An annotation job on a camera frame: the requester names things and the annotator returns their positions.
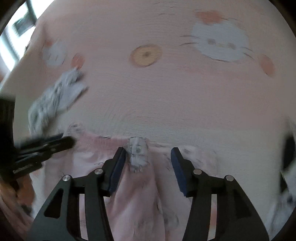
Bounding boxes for grey white print garment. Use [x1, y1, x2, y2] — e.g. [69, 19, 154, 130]
[28, 68, 88, 137]

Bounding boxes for pink Hello Kitty sofa cover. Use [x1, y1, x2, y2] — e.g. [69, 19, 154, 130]
[1, 1, 295, 220]

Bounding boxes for person left hand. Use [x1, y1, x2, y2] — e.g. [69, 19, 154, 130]
[1, 175, 35, 208]

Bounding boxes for folded white black clothes stack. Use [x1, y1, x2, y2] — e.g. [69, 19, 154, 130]
[265, 120, 295, 239]

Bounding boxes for pink cartoon print pajama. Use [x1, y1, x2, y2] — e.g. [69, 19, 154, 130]
[30, 122, 219, 241]

